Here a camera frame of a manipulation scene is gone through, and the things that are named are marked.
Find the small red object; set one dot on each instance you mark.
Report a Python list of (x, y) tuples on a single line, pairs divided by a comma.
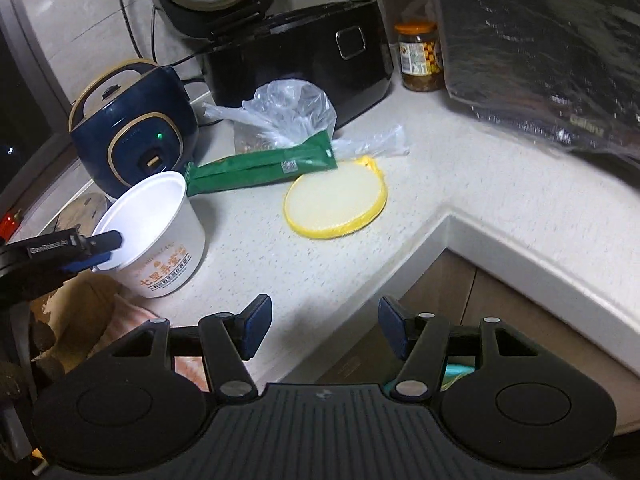
[(9, 222)]

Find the teal plastic object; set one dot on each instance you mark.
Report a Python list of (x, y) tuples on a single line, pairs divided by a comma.
[(457, 372)]

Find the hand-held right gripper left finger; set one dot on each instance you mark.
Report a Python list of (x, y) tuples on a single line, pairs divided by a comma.
[(257, 325)]

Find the black rice cooker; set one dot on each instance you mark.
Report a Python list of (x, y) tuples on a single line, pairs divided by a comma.
[(300, 70)]

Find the round yellow-rimmed pad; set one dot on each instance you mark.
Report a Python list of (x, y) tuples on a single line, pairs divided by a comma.
[(335, 195)]

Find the pink striped cloth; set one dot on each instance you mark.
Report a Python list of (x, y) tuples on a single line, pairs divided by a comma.
[(130, 315)]

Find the clear plastic wrapper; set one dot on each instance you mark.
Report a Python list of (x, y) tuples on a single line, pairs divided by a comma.
[(375, 142)]

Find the clear plastic bag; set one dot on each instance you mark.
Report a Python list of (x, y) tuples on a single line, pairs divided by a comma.
[(285, 110)]

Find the green packet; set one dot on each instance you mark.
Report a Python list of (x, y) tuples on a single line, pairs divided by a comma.
[(250, 167)]

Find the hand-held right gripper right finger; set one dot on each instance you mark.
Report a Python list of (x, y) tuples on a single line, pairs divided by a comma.
[(392, 327)]

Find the glass jar with orange lid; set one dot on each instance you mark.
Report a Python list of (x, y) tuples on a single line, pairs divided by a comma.
[(417, 60)]

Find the white paper bowl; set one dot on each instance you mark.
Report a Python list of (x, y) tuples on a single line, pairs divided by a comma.
[(160, 240)]

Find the black microwave in plastic film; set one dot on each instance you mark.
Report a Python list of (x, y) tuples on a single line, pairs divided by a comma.
[(525, 35)]

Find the blue rice cooker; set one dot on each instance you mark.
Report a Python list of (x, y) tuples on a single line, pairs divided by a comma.
[(135, 125)]

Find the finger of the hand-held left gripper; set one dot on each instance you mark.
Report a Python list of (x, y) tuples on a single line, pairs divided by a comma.
[(55, 246), (85, 264)]

